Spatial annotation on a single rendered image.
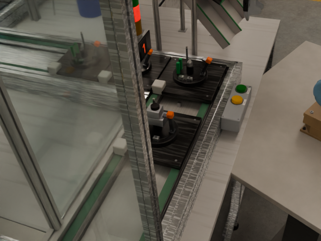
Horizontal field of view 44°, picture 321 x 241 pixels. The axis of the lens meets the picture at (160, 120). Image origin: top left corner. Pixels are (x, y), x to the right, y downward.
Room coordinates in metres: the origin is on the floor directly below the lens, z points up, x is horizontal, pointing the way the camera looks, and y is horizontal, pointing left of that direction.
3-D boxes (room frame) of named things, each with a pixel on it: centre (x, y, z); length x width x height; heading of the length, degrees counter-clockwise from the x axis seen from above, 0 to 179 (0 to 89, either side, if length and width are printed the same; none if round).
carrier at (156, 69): (1.38, 0.09, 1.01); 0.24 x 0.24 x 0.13; 65
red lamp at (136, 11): (1.16, 0.05, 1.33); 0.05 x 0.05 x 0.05
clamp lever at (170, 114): (0.96, -0.03, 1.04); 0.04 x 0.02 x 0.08; 65
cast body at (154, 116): (0.98, 0.02, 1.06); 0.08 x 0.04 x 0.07; 65
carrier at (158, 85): (1.28, -0.14, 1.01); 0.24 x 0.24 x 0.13; 65
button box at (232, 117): (1.11, -0.29, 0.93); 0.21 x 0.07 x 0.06; 155
